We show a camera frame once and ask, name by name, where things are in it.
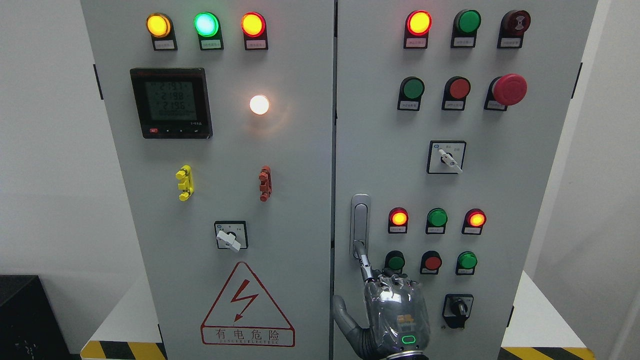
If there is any grey robotic right hand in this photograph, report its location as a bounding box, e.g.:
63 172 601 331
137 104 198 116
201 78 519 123
332 243 430 360

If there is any silver door handle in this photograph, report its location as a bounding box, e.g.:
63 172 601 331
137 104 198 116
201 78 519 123
349 193 371 259

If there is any grey right cabinet door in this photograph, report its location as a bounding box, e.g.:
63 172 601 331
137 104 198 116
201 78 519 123
333 0 598 360

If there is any grey cabinet door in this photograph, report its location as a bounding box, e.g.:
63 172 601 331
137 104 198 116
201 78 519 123
81 0 335 360
333 0 598 360

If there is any grey left cabinet door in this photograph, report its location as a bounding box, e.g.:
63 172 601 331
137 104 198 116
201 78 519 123
81 0 335 360

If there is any green push button lower left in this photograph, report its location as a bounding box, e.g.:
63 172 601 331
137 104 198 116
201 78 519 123
382 250 406 275

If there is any green push button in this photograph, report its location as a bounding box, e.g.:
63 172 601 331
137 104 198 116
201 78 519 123
382 250 406 275
455 251 478 276
397 76 425 112

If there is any red push button lower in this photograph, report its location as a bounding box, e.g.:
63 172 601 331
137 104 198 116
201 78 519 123
419 250 442 275

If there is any red push button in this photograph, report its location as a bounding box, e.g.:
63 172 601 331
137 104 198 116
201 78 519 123
419 250 442 275
441 76 471 111

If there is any green push button lower right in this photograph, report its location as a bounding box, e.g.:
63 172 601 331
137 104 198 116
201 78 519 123
455 251 478 276

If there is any red lit indicator middle left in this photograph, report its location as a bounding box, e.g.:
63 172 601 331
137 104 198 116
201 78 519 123
387 207 409 234

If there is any green indicator middle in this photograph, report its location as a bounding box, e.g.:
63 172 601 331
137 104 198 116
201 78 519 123
425 207 448 235

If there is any red lit indicator middle right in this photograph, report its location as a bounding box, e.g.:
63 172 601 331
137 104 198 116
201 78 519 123
461 208 487 235

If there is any white platform with hazard stripes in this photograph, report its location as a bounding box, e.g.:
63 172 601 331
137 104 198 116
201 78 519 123
78 273 595 360

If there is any red electric warning sticker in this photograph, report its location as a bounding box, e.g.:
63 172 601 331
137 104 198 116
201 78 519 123
200 261 296 347

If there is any red terminal connector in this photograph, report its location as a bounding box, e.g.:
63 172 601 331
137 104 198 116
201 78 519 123
258 165 272 202

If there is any green push button upper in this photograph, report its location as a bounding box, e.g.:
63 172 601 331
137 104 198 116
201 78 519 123
397 76 425 112

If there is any red push button upper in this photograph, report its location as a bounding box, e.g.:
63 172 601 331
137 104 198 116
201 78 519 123
441 76 471 111

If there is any yellow terminal connector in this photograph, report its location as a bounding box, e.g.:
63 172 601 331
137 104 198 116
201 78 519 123
174 164 195 202

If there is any red emergency stop button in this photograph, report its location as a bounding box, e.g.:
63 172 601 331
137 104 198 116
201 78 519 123
484 73 528 112

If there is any white indicator light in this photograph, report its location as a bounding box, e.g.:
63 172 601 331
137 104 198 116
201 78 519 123
249 95 270 116

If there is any red lit indicator top right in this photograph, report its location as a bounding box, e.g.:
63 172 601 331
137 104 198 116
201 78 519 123
403 9 433 49

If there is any green indicator top right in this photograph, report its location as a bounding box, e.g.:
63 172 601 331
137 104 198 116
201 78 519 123
450 9 482 49

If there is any black digital power meter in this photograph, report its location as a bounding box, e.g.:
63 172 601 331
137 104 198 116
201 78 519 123
129 67 213 139

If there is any red buzzer alarm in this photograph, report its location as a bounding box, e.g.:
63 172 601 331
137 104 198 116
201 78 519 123
497 10 531 49

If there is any red lit indicator light left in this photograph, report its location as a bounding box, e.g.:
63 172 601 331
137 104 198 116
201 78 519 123
241 11 269 51

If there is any green lit indicator light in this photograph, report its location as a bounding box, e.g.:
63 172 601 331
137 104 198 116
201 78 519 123
193 11 224 51

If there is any black box lower left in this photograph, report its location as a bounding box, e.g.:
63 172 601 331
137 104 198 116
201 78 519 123
0 275 71 360

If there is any yellow indicator light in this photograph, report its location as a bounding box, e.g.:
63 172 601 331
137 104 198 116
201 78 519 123
146 13 178 51

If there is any black key switch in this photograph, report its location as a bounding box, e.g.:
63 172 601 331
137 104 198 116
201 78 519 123
442 293 474 329

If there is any upper right selector switch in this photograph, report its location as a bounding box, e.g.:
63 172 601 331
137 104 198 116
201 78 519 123
426 140 467 174

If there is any left door selector switch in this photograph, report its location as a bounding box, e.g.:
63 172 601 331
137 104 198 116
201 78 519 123
214 220 249 253

